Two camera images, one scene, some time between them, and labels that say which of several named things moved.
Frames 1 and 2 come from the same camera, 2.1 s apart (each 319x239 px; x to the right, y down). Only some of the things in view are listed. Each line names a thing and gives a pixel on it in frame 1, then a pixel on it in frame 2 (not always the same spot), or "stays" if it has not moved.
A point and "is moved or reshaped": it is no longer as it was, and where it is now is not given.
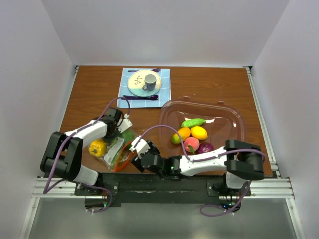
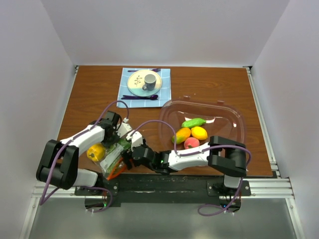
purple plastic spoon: (153, 97) stays
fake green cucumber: (193, 122) stays
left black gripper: (108, 139) stays
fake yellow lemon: (199, 133) stays
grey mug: (150, 81) stays
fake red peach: (191, 145) stays
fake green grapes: (117, 158) to (109, 149)
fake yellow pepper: (97, 148) is moved or reshaped
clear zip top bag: (117, 155) is moved or reshaped
